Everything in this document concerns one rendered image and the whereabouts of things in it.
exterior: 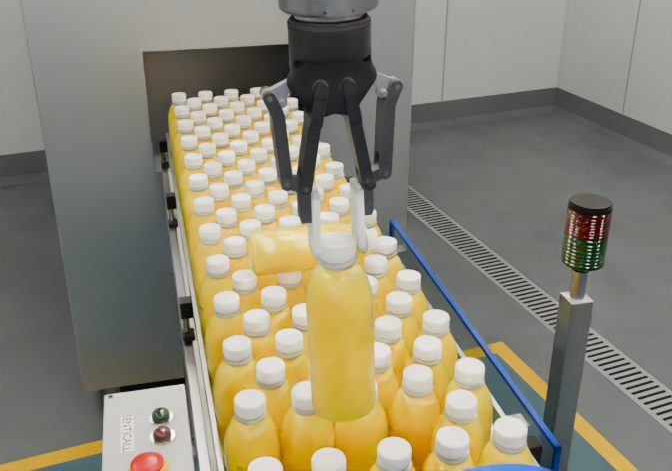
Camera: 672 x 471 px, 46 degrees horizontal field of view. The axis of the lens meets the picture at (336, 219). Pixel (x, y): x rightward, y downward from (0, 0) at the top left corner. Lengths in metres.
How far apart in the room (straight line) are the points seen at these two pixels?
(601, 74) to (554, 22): 0.53
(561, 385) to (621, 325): 2.07
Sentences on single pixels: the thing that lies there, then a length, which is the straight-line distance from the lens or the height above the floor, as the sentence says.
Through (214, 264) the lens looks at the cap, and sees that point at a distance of 1.32.
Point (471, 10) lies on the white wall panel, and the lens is 5.52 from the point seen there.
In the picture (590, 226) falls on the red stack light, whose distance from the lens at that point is 1.19.
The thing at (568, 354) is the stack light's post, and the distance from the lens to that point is 1.31.
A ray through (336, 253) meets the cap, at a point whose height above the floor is 1.36.
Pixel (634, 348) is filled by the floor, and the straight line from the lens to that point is 3.27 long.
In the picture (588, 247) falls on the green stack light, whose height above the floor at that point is 1.20.
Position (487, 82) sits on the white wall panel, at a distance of 5.72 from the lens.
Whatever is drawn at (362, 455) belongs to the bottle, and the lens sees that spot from 1.06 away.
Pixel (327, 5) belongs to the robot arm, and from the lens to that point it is 0.69.
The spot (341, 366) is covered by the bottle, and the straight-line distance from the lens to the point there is 0.84.
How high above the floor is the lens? 1.72
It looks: 25 degrees down
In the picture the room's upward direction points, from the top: straight up
